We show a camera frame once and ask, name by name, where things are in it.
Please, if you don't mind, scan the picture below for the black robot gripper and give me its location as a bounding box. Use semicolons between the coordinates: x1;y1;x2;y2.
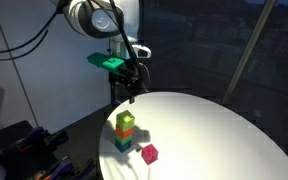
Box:
110;65;147;104

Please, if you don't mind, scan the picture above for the lime green cube block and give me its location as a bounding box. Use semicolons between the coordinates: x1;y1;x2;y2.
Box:
116;110;135;131

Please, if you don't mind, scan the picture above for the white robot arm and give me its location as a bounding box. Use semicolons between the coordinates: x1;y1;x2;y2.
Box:
54;0;152;104

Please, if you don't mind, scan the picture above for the orange cube block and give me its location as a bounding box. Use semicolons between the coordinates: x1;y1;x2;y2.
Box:
115;125;133;139

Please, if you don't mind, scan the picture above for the dark green cube block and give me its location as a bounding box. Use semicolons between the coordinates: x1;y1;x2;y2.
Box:
115;135;132;145

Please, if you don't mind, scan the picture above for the blue cube block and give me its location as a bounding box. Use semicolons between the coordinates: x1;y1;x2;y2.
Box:
115;140;132;153

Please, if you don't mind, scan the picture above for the pink cube block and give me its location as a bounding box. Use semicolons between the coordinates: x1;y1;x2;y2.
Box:
141;144;159;165

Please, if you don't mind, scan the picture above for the round white table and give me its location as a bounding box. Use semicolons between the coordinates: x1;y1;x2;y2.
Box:
99;92;288;180

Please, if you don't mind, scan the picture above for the purple spring clamp upper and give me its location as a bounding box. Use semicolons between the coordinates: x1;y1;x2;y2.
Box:
11;127;69;154

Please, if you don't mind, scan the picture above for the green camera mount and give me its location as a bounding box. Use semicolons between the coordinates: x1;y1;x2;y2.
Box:
87;52;126;75

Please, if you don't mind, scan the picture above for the grey diagonal window frame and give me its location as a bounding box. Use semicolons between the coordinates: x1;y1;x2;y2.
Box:
222;0;277;104

